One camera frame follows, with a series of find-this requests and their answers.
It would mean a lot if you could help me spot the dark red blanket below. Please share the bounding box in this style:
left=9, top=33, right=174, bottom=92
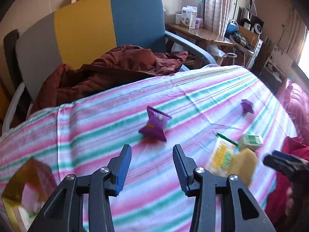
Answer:
left=264, top=136, right=309, bottom=223

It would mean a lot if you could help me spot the grey yellow blue sofa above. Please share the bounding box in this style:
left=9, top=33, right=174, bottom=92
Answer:
left=2, top=0, right=218, bottom=136

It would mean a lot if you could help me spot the white stool frame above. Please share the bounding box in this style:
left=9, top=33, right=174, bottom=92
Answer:
left=217, top=52, right=238, bottom=66

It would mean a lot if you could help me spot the wooden desk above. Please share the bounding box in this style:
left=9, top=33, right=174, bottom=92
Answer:
left=166, top=23, right=236, bottom=54

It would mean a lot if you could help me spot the purple snack packet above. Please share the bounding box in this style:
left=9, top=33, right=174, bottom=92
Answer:
left=240, top=99, right=255, bottom=114
left=138, top=106, right=172, bottom=142

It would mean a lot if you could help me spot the clear yellow-rimmed container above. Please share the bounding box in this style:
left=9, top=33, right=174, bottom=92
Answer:
left=1, top=157, right=57, bottom=232

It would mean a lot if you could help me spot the white carton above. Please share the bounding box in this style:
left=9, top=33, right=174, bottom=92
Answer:
left=181, top=6, right=198, bottom=29

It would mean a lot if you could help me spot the yellow sponge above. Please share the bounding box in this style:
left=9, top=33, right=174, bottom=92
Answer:
left=226, top=148, right=259, bottom=191

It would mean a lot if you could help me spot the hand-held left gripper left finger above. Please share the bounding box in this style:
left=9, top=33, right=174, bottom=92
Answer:
left=28, top=144, right=132, bottom=232

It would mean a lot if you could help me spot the maroon jacket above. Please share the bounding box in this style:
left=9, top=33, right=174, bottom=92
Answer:
left=30, top=45, right=189, bottom=114

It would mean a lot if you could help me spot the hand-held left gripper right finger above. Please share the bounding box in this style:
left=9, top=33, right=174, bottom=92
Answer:
left=172, top=144, right=277, bottom=232

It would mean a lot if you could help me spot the white appliance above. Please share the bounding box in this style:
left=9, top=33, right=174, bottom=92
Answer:
left=246, top=39, right=263, bottom=69

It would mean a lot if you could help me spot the striped bed sheet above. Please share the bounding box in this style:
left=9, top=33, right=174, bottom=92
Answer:
left=0, top=64, right=298, bottom=232

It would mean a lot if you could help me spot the small cream green box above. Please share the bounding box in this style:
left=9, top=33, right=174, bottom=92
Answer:
left=238, top=134, right=264, bottom=150

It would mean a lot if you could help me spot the yellow green snack packet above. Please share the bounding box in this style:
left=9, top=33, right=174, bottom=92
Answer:
left=205, top=133, right=239, bottom=177

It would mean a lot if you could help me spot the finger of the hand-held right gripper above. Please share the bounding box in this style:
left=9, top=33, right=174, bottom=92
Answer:
left=272, top=150, right=309, bottom=166
left=263, top=155, right=309, bottom=182

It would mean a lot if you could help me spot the blue bag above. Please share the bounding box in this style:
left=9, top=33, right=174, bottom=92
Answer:
left=224, top=20, right=239, bottom=39

